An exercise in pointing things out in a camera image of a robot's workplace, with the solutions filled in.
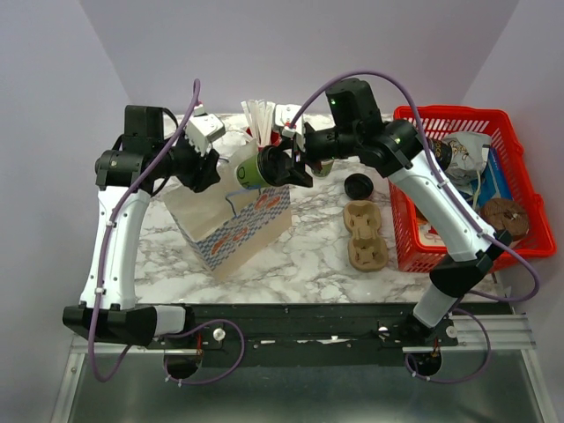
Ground white wrapped straws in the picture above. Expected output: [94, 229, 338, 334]
[241, 100, 275, 148]

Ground black lid stack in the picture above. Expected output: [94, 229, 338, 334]
[344, 173, 374, 201]

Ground blue package in basket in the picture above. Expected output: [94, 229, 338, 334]
[477, 147, 513, 208]

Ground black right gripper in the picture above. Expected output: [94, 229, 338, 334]
[274, 123, 359, 189]

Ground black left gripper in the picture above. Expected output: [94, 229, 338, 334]
[152, 127, 222, 193]

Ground aluminium frame rail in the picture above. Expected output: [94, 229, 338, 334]
[70, 315, 536, 355]

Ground crumpled silver snack bag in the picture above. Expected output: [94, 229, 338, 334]
[442, 131, 492, 194]

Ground red plastic basket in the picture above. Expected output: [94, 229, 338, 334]
[390, 105, 557, 272]

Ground checkered paper takeout bag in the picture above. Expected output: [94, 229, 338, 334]
[163, 141, 292, 280]

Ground black plastic cup lid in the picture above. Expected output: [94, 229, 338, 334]
[256, 145, 293, 187]

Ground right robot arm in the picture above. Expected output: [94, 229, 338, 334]
[275, 78, 512, 345]

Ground brown round cake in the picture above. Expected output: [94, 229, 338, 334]
[479, 198, 530, 241]

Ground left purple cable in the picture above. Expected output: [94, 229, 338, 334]
[86, 78, 246, 387]

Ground brown pulp cup carrier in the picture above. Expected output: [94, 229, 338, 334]
[343, 200, 389, 272]

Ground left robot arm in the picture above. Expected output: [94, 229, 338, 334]
[63, 105, 226, 348]

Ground dark printed cup in basket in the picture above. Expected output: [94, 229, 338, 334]
[427, 137, 453, 171]

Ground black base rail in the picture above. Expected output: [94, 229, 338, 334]
[151, 303, 457, 367]

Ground red plastic straw holder cup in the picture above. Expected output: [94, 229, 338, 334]
[245, 127, 280, 150]

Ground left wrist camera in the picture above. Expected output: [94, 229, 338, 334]
[184, 103, 226, 157]

